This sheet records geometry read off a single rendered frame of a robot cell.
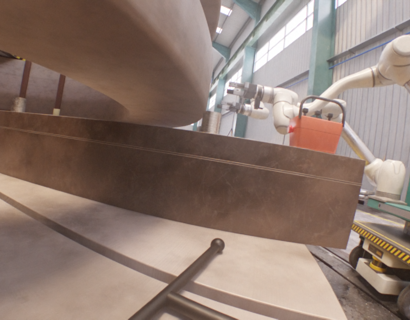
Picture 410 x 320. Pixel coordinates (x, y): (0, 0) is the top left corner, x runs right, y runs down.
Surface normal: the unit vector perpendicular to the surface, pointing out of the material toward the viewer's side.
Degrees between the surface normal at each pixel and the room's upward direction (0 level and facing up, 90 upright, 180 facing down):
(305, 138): 97
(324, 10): 90
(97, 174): 90
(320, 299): 0
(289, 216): 90
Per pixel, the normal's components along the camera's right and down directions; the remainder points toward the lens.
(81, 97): -0.26, 0.02
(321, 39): 0.16, 0.09
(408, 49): -0.58, -0.19
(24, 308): 0.15, -0.99
